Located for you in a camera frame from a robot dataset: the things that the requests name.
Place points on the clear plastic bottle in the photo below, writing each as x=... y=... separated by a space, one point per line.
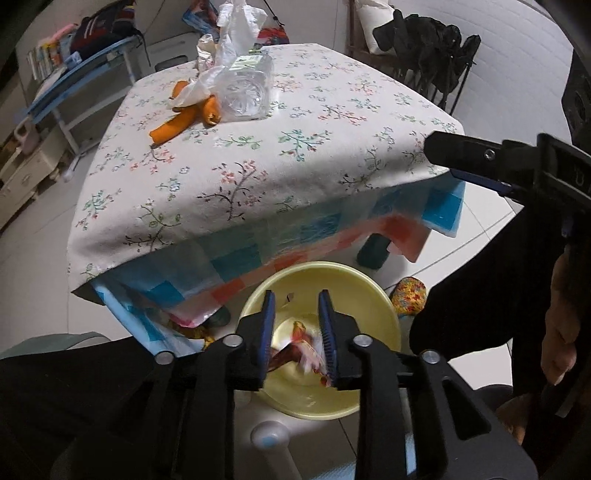
x=244 y=92

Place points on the white plastic bag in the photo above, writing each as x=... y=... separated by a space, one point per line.
x=238 y=32

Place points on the grey-green cushion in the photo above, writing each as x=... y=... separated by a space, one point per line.
x=51 y=344

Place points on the checkered plastic table cover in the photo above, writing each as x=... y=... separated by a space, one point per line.
x=240 y=265

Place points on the yellow patterned slipper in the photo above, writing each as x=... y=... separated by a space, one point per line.
x=408 y=295
x=191 y=333

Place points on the black jacket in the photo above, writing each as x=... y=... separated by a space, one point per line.
x=425 y=41

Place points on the wooden chair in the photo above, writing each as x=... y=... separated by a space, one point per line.
x=353 y=27

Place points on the red blue fabric bag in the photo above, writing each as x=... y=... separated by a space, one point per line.
x=274 y=36

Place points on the row of books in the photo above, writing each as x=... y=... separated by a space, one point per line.
x=44 y=60

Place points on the white cabinet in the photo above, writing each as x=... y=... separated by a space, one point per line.
x=27 y=177

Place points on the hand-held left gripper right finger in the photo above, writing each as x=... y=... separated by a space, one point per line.
x=324 y=325

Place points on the green table leg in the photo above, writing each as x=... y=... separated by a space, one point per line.
x=373 y=251
x=221 y=316

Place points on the person's right hand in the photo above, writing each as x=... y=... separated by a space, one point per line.
x=563 y=323

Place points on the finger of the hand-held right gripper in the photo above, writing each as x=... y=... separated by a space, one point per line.
x=485 y=182
x=461 y=150

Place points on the blue printed bag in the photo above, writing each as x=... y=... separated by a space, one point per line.
x=198 y=16

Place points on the red snack wrapper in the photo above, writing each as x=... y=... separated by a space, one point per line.
x=302 y=344

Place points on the floral white tablecloth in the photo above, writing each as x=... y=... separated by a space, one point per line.
x=286 y=166

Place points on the yellow plastic basin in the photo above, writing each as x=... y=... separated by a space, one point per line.
x=355 y=288

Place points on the grey chair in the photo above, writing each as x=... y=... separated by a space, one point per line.
x=168 y=55

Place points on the dark backpack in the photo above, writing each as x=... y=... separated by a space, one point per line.
x=104 y=27

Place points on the person's leg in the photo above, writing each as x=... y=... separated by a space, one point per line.
x=480 y=286
x=69 y=406

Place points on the person's left leg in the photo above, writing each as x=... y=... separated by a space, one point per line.
x=69 y=406

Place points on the white pillow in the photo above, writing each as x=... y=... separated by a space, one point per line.
x=374 y=23

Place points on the person's right leg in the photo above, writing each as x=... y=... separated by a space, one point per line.
x=480 y=286

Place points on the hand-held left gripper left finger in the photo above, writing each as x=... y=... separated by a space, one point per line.
x=268 y=325

